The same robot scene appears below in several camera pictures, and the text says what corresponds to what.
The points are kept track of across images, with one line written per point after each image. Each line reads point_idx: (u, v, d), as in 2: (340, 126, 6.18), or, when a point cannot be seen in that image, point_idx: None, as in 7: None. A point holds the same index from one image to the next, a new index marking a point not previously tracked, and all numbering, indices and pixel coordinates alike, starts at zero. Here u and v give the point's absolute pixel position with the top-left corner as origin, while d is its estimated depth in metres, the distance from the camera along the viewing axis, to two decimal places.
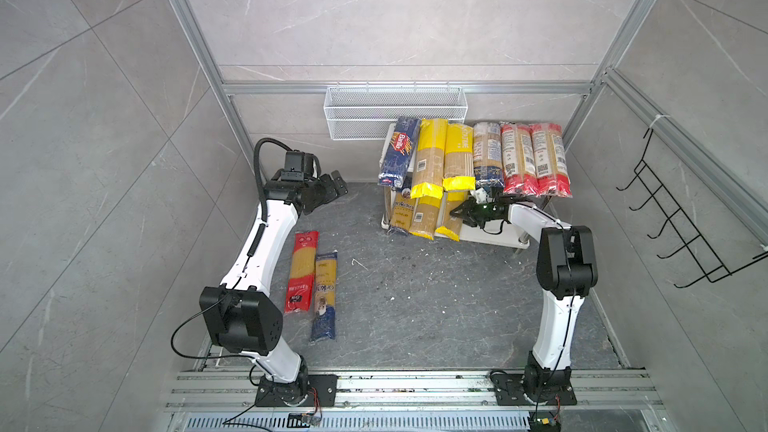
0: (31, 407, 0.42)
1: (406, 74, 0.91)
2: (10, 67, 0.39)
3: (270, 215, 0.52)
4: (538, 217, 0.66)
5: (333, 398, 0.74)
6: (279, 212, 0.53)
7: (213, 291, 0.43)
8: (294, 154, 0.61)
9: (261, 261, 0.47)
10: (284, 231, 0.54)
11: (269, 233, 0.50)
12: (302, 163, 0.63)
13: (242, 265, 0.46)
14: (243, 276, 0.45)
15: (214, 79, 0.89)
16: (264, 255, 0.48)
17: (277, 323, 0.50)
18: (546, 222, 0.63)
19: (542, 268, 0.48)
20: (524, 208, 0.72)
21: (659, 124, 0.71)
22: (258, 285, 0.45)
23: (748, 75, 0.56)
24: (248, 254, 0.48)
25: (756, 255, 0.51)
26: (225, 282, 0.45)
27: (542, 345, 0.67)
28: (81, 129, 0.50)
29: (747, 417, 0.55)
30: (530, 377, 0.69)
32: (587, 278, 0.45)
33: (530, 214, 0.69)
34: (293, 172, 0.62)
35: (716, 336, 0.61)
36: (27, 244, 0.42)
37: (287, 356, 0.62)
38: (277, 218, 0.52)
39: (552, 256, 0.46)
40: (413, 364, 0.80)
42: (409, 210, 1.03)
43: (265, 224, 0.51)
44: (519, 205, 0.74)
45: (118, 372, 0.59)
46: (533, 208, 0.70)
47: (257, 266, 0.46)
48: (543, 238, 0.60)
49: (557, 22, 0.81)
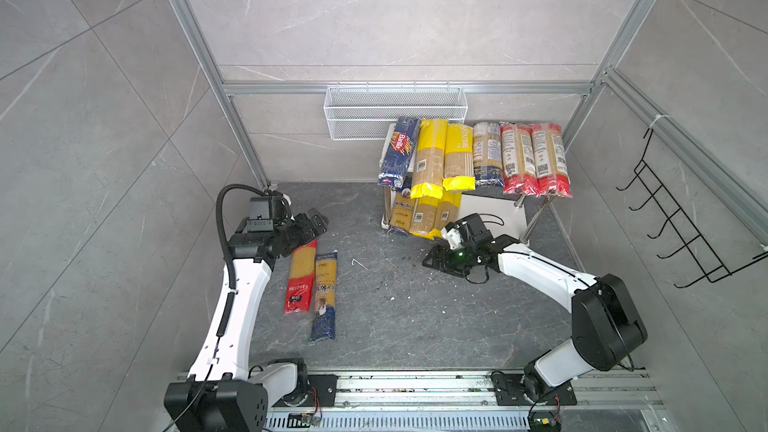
0: (31, 407, 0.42)
1: (406, 75, 0.92)
2: (10, 67, 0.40)
3: (239, 279, 0.46)
4: (549, 271, 0.54)
5: (333, 398, 0.74)
6: (248, 274, 0.47)
7: (181, 385, 0.37)
8: (260, 200, 0.55)
9: (234, 339, 0.41)
10: (257, 294, 0.48)
11: (241, 301, 0.44)
12: (269, 210, 0.56)
13: (212, 349, 0.40)
14: (214, 362, 0.39)
15: (214, 80, 0.90)
16: (237, 330, 0.42)
17: (262, 402, 0.44)
18: (561, 278, 0.51)
19: (588, 342, 0.47)
20: (526, 258, 0.59)
21: (659, 124, 0.71)
22: (232, 370, 0.39)
23: (748, 75, 0.56)
24: (219, 334, 0.41)
25: (756, 255, 0.51)
26: (194, 374, 0.38)
27: (547, 366, 0.64)
28: (81, 129, 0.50)
29: (747, 418, 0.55)
30: (531, 384, 0.69)
32: (636, 337, 0.47)
33: (537, 267, 0.56)
34: (260, 220, 0.56)
35: (716, 336, 0.61)
36: (27, 243, 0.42)
37: (285, 372, 0.61)
38: (247, 282, 0.46)
39: (601, 330, 0.45)
40: (413, 364, 0.80)
42: (409, 210, 1.03)
43: (235, 292, 0.45)
44: (513, 254, 0.61)
45: (118, 372, 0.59)
46: (533, 257, 0.58)
47: (230, 347, 0.41)
48: (580, 309, 0.46)
49: (557, 21, 0.81)
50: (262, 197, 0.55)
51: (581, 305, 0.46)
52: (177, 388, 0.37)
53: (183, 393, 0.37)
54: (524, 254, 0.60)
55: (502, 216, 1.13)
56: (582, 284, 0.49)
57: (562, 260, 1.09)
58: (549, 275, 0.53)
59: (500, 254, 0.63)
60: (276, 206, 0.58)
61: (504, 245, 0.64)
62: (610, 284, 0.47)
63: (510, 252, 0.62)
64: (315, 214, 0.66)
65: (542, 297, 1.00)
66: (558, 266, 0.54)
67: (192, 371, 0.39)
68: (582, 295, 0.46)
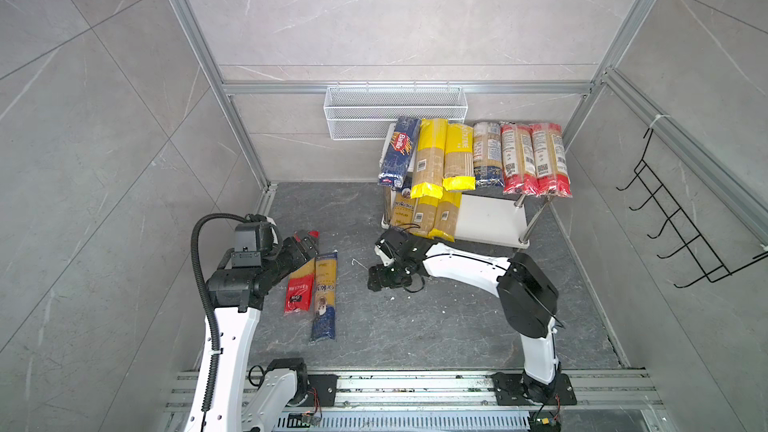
0: (31, 407, 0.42)
1: (406, 75, 0.92)
2: (10, 67, 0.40)
3: (223, 334, 0.41)
4: (469, 265, 0.57)
5: (333, 398, 0.74)
6: (234, 326, 0.42)
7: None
8: (245, 229, 0.49)
9: (223, 408, 0.38)
10: (246, 345, 0.44)
11: (227, 361, 0.40)
12: (255, 240, 0.50)
13: (198, 422, 0.37)
14: None
15: (214, 80, 0.90)
16: (225, 398, 0.39)
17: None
18: (482, 271, 0.55)
19: (519, 319, 0.53)
20: (451, 256, 0.61)
21: (659, 124, 0.71)
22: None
23: (748, 75, 0.56)
24: (204, 407, 0.38)
25: (756, 255, 0.51)
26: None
27: (530, 365, 0.65)
28: (81, 129, 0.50)
29: (747, 418, 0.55)
30: (536, 393, 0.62)
32: (554, 298, 0.54)
33: (464, 266, 0.58)
34: (246, 253, 0.50)
35: (716, 336, 0.61)
36: (27, 243, 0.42)
37: (285, 379, 0.61)
38: (233, 336, 0.42)
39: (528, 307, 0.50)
40: (413, 364, 0.80)
42: (409, 210, 1.03)
43: (219, 352, 0.40)
44: (435, 255, 0.63)
45: (118, 372, 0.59)
46: (454, 255, 0.61)
47: (219, 419, 0.37)
48: (504, 296, 0.51)
49: (558, 21, 0.81)
50: (248, 226, 0.49)
51: (505, 292, 0.50)
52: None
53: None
54: (444, 254, 0.62)
55: (502, 216, 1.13)
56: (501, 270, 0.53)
57: (563, 260, 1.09)
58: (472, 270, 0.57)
59: (425, 261, 0.65)
60: (264, 236, 0.52)
61: (426, 250, 0.66)
62: (520, 261, 0.53)
63: (432, 256, 0.64)
64: (306, 238, 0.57)
65: None
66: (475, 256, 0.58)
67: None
68: (503, 282, 0.51)
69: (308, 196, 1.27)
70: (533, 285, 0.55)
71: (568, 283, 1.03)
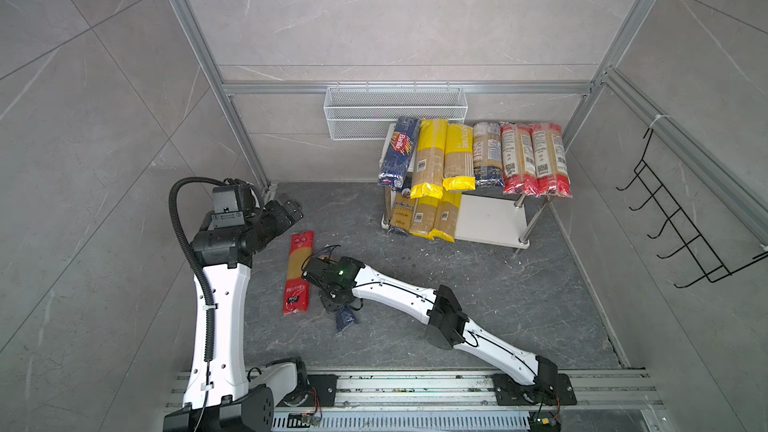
0: (31, 407, 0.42)
1: (406, 74, 0.91)
2: (10, 67, 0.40)
3: (216, 291, 0.41)
4: (402, 296, 0.63)
5: (333, 398, 0.74)
6: (225, 282, 0.41)
7: (181, 414, 0.35)
8: (224, 190, 0.47)
9: (226, 358, 0.38)
10: (240, 299, 0.43)
11: (224, 315, 0.40)
12: (236, 201, 0.48)
13: (204, 372, 0.37)
14: (209, 387, 0.37)
15: (214, 80, 0.90)
16: (227, 349, 0.39)
17: (268, 400, 0.44)
18: (414, 302, 0.62)
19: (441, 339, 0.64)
20: (380, 285, 0.64)
21: (659, 124, 0.71)
22: (231, 393, 0.37)
23: (748, 75, 0.56)
24: (207, 358, 0.38)
25: (756, 255, 0.51)
26: (190, 402, 0.36)
27: (509, 373, 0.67)
28: (81, 129, 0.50)
29: (747, 418, 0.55)
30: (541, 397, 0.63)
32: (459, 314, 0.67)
33: (393, 294, 0.63)
34: (227, 214, 0.48)
35: (715, 336, 0.61)
36: (27, 244, 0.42)
37: (286, 370, 0.62)
38: (226, 292, 0.41)
39: (446, 328, 0.61)
40: (413, 364, 0.80)
42: (409, 210, 1.03)
43: (215, 307, 0.40)
44: (363, 286, 0.65)
45: (118, 372, 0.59)
46: (383, 284, 0.64)
47: (223, 368, 0.38)
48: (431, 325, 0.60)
49: (557, 21, 0.81)
50: (226, 186, 0.47)
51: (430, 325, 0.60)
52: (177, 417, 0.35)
53: (185, 421, 0.35)
54: (375, 283, 0.65)
55: (502, 216, 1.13)
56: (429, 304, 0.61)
57: (563, 260, 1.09)
58: (403, 300, 0.62)
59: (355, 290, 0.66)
60: (244, 196, 0.50)
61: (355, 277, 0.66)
62: (440, 293, 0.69)
63: (362, 284, 0.64)
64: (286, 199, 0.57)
65: (542, 297, 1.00)
66: (406, 289, 0.64)
67: (187, 400, 0.36)
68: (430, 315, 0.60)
69: (308, 195, 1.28)
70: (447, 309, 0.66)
71: (569, 283, 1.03)
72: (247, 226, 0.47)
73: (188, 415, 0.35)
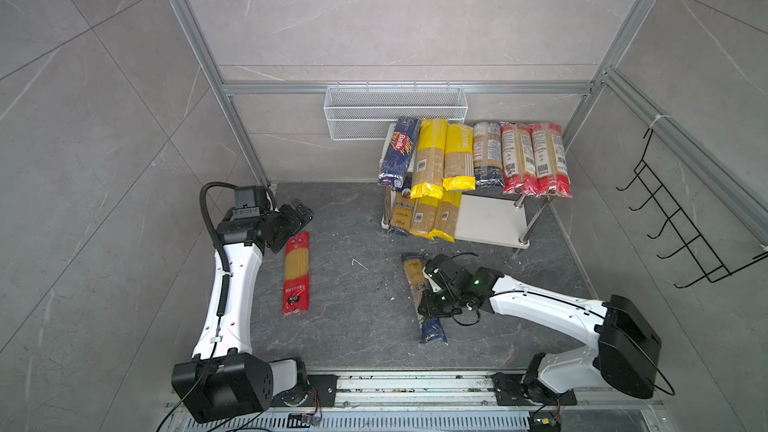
0: (30, 407, 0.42)
1: (406, 74, 0.91)
2: (10, 67, 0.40)
3: (232, 261, 0.47)
4: (557, 307, 0.49)
5: (333, 398, 0.74)
6: (241, 256, 0.48)
7: (189, 362, 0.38)
8: (244, 189, 0.56)
9: (235, 317, 0.42)
10: (252, 273, 0.49)
11: (237, 282, 0.45)
12: (254, 198, 0.56)
13: (214, 328, 0.41)
14: (217, 340, 0.40)
15: (214, 80, 0.90)
16: (237, 310, 0.43)
17: (267, 376, 0.45)
18: (573, 316, 0.47)
19: (620, 376, 0.45)
20: (523, 298, 0.53)
21: (659, 124, 0.71)
22: (236, 346, 0.40)
23: (748, 75, 0.56)
24: (219, 315, 0.42)
25: (756, 255, 0.51)
26: (199, 352, 0.39)
27: (547, 375, 0.63)
28: (81, 129, 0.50)
29: (748, 418, 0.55)
30: (536, 393, 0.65)
32: (656, 348, 0.46)
33: (544, 306, 0.51)
34: (246, 208, 0.56)
35: (715, 336, 0.61)
36: (27, 243, 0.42)
37: (282, 367, 0.60)
38: (241, 263, 0.47)
39: (638, 364, 0.43)
40: (413, 364, 0.80)
42: (409, 210, 1.03)
43: (230, 275, 0.46)
44: (502, 299, 0.56)
45: (118, 373, 0.60)
46: (529, 295, 0.53)
47: (231, 326, 0.42)
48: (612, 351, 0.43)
49: (557, 21, 0.81)
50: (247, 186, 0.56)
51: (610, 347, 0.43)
52: (186, 365, 0.38)
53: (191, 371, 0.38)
54: (518, 292, 0.54)
55: (502, 216, 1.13)
56: (599, 319, 0.45)
57: (563, 260, 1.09)
58: (558, 311, 0.49)
59: (491, 299, 0.58)
60: (261, 196, 0.59)
61: (491, 285, 0.58)
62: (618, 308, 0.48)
63: (502, 292, 0.56)
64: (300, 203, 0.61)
65: None
66: (564, 299, 0.50)
67: (196, 351, 0.39)
68: (608, 337, 0.42)
69: (307, 195, 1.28)
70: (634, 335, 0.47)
71: (569, 283, 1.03)
72: (261, 219, 0.53)
73: (194, 365, 0.38)
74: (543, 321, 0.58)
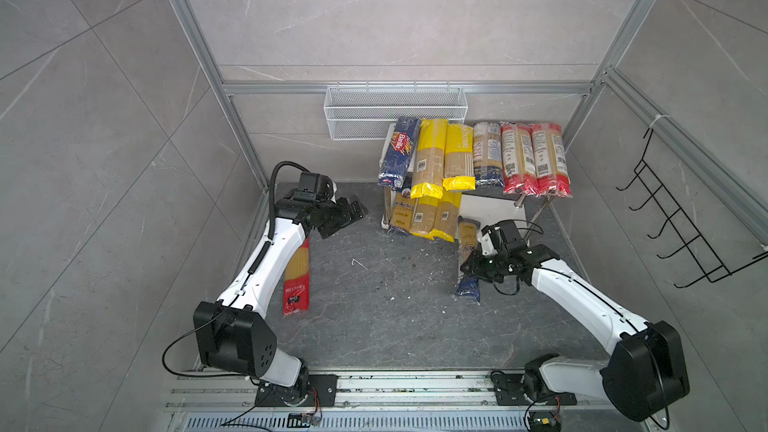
0: (31, 407, 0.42)
1: (406, 74, 0.91)
2: (10, 67, 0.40)
3: (278, 233, 0.52)
4: (594, 302, 0.49)
5: (333, 398, 0.74)
6: (286, 231, 0.52)
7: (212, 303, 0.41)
8: (310, 176, 0.61)
9: (261, 280, 0.46)
10: (289, 252, 0.54)
11: (275, 251, 0.50)
12: (315, 185, 0.63)
13: (242, 283, 0.45)
14: (240, 293, 0.44)
15: (214, 79, 0.89)
16: (265, 274, 0.47)
17: (270, 347, 0.48)
18: (606, 317, 0.46)
19: (623, 384, 0.43)
20: (565, 283, 0.53)
21: (659, 124, 0.71)
22: (253, 304, 0.43)
23: (748, 75, 0.56)
24: (250, 273, 0.46)
25: (756, 255, 0.51)
26: (224, 298, 0.43)
27: (550, 369, 0.63)
28: (81, 128, 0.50)
29: (748, 418, 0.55)
30: (530, 381, 0.69)
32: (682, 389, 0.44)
33: (582, 297, 0.50)
34: (306, 193, 0.62)
35: (715, 336, 0.61)
36: (27, 244, 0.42)
37: (286, 362, 0.61)
38: (283, 237, 0.51)
39: (644, 381, 0.41)
40: (413, 364, 0.80)
42: (409, 210, 1.03)
43: (270, 242, 0.50)
44: (547, 274, 0.56)
45: (118, 373, 0.60)
46: (574, 282, 0.53)
47: (256, 286, 0.45)
48: (623, 356, 0.42)
49: (557, 21, 0.81)
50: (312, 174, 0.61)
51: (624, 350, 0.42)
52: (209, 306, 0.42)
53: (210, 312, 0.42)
54: (564, 275, 0.54)
55: (502, 216, 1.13)
56: (632, 329, 0.44)
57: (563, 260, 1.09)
58: (592, 306, 0.48)
59: (535, 268, 0.58)
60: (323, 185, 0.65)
61: (542, 257, 0.59)
62: (659, 330, 0.43)
63: (550, 268, 0.56)
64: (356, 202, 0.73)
65: (542, 297, 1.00)
66: (606, 300, 0.49)
67: (222, 296, 0.44)
68: (628, 342, 0.42)
69: None
70: (661, 361, 0.45)
71: None
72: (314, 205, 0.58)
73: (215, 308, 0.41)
74: (573, 312, 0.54)
